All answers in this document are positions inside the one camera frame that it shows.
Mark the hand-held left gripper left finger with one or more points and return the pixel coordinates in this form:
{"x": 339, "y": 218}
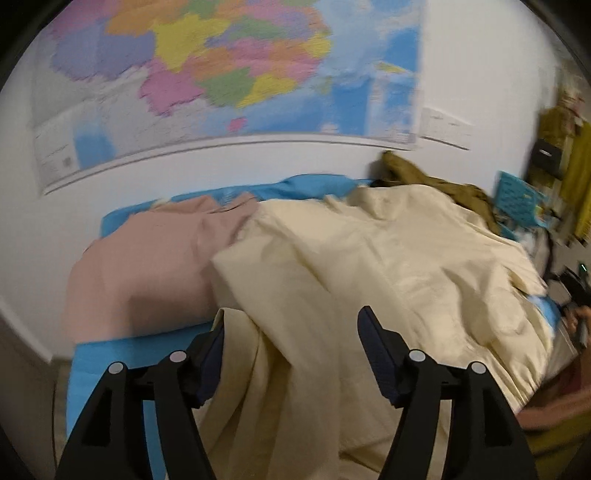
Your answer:
{"x": 207, "y": 374}

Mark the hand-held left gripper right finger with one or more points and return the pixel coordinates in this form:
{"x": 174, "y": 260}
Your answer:
{"x": 376, "y": 350}

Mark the cream large garment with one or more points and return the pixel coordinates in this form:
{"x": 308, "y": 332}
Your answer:
{"x": 346, "y": 258}

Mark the person's right forearm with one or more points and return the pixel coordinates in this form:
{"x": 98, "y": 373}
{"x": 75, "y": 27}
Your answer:
{"x": 558, "y": 406}

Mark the person's right hand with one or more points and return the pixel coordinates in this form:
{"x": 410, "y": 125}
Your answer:
{"x": 581, "y": 325}

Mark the teal perforated plastic basket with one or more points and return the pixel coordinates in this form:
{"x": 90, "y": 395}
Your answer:
{"x": 517, "y": 198}

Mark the mustard yellow hanging garment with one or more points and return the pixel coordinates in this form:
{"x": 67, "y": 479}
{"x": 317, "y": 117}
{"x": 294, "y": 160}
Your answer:
{"x": 579, "y": 175}

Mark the blue bed sheet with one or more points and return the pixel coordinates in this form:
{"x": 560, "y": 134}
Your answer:
{"x": 92, "y": 369}

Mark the pink garment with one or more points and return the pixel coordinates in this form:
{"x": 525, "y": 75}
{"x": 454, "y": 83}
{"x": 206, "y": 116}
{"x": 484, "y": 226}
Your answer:
{"x": 138, "y": 277}

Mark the black bag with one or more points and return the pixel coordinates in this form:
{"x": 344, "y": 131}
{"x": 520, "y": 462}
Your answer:
{"x": 547, "y": 159}

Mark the olive green garment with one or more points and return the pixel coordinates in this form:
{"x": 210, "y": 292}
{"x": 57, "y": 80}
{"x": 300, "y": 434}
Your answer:
{"x": 461, "y": 194}

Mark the yellow-green cloth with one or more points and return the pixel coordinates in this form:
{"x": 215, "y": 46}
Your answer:
{"x": 563, "y": 454}

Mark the light floral cloth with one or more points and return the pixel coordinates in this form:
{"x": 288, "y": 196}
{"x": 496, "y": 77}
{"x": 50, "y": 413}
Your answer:
{"x": 572, "y": 106}

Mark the white wall socket panel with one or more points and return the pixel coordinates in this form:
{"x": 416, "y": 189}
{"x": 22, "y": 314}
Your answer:
{"x": 445, "y": 127}

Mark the colourful wall map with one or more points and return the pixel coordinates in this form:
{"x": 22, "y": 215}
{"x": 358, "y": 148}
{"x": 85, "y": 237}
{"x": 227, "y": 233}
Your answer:
{"x": 207, "y": 69}

